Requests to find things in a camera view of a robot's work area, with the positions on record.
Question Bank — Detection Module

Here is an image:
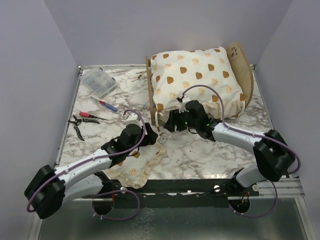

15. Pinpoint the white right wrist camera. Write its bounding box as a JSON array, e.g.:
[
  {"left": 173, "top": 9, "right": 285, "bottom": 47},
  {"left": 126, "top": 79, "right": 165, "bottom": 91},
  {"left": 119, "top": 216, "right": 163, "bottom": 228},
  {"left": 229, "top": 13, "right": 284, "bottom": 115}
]
[{"left": 177, "top": 95, "right": 191, "bottom": 113}]

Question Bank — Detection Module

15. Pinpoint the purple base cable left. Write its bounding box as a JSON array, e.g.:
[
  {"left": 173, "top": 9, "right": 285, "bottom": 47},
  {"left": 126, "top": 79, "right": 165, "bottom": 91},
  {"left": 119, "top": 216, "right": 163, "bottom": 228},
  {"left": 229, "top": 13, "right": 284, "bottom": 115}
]
[{"left": 92, "top": 187, "right": 141, "bottom": 221}]

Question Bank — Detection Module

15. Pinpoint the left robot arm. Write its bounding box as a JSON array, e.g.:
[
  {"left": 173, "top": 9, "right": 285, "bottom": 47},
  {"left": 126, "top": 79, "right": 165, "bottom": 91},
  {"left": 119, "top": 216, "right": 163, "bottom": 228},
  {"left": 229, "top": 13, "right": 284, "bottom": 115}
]
[{"left": 24, "top": 123, "right": 158, "bottom": 219}]

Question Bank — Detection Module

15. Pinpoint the small bear print pillow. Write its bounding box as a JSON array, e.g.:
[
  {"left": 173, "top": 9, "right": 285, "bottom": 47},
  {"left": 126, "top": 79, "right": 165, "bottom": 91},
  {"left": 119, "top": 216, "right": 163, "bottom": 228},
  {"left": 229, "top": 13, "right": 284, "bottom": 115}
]
[{"left": 103, "top": 142, "right": 167, "bottom": 189}]

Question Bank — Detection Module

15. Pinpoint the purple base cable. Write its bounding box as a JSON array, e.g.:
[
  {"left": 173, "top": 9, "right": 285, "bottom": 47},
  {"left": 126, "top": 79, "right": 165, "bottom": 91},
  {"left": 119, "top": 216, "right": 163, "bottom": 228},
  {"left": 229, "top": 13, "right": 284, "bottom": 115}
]
[
  {"left": 231, "top": 179, "right": 279, "bottom": 218},
  {"left": 92, "top": 187, "right": 141, "bottom": 221}
]

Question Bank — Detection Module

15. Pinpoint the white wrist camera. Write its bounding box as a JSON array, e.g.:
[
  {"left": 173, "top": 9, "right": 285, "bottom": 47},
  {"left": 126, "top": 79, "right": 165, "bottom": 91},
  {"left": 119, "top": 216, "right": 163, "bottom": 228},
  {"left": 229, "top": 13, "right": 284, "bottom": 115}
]
[
  {"left": 177, "top": 95, "right": 191, "bottom": 113},
  {"left": 125, "top": 113, "right": 141, "bottom": 127}
]

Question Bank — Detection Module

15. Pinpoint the blue handled screwdriver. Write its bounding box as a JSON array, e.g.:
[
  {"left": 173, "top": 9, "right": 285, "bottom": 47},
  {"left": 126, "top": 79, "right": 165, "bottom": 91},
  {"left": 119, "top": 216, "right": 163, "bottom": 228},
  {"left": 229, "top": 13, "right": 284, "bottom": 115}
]
[{"left": 90, "top": 96, "right": 118, "bottom": 113}]

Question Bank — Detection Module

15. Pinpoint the clear plastic screw box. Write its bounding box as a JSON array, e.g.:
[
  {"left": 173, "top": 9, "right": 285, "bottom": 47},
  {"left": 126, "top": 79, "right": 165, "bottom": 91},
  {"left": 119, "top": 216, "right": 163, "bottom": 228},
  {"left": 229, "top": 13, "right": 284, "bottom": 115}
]
[{"left": 80, "top": 67, "right": 118, "bottom": 99}]

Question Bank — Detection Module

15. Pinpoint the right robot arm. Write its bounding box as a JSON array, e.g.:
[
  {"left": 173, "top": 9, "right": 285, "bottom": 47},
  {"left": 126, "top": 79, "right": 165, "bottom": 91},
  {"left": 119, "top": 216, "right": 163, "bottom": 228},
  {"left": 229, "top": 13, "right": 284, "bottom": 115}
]
[{"left": 163, "top": 100, "right": 295, "bottom": 196}]

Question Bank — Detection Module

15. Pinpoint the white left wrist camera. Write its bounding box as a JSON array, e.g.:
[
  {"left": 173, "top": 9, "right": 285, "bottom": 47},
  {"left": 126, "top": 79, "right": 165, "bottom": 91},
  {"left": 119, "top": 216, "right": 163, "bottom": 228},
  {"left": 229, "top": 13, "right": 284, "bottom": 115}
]
[{"left": 125, "top": 113, "right": 141, "bottom": 127}]

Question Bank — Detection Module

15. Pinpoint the red handled screwdriver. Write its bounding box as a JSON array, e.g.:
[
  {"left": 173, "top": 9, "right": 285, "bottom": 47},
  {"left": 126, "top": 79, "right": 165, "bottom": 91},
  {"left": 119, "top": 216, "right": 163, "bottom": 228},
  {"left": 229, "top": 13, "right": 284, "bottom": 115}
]
[{"left": 79, "top": 111, "right": 106, "bottom": 120}]

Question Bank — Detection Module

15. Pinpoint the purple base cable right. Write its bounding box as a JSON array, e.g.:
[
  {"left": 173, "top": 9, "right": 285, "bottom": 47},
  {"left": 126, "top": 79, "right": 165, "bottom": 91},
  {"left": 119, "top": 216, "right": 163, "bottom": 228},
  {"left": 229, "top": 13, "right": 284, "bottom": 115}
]
[{"left": 231, "top": 179, "right": 279, "bottom": 218}]

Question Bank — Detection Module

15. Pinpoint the large bear print cushion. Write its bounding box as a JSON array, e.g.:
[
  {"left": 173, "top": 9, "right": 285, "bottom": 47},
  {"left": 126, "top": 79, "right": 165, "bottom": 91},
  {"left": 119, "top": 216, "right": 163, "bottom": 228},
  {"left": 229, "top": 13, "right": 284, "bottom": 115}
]
[{"left": 139, "top": 46, "right": 246, "bottom": 127}]

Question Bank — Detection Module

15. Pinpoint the wooden pet bed frame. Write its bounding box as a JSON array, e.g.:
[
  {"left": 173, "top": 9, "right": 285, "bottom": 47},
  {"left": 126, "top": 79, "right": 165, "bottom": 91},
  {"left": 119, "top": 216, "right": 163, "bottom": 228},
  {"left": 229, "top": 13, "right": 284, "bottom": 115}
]
[{"left": 145, "top": 42, "right": 254, "bottom": 126}]

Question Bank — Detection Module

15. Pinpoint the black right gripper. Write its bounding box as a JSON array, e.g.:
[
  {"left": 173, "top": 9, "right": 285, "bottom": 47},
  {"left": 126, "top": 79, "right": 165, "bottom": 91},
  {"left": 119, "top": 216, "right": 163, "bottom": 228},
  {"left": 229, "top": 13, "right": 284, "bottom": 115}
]
[{"left": 164, "top": 107, "right": 199, "bottom": 132}]

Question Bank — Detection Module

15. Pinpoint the black front mounting rail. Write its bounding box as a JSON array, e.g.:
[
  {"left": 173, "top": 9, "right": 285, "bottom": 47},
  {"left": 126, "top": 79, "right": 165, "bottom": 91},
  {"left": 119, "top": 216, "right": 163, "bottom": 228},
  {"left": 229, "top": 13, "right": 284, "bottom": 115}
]
[{"left": 84, "top": 178, "right": 259, "bottom": 209}]

